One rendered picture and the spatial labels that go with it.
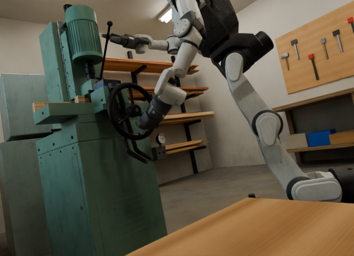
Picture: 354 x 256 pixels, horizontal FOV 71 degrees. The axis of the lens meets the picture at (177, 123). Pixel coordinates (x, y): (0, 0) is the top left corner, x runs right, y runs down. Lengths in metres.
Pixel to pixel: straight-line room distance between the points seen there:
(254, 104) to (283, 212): 1.05
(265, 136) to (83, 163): 0.86
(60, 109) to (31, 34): 3.01
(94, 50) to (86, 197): 0.81
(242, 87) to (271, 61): 3.14
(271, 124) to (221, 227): 1.02
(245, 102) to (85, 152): 0.82
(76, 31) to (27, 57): 2.48
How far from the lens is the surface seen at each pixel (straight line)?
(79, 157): 1.26
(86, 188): 1.25
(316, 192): 1.29
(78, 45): 1.56
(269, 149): 1.25
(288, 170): 1.30
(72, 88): 1.63
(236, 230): 0.22
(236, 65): 1.28
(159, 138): 1.46
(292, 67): 4.20
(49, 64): 1.83
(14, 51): 4.04
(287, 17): 4.39
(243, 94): 1.28
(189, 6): 1.14
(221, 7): 1.38
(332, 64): 4.01
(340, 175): 1.36
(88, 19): 1.63
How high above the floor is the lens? 0.60
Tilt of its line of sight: 5 degrees up
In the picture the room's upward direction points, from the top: 11 degrees counter-clockwise
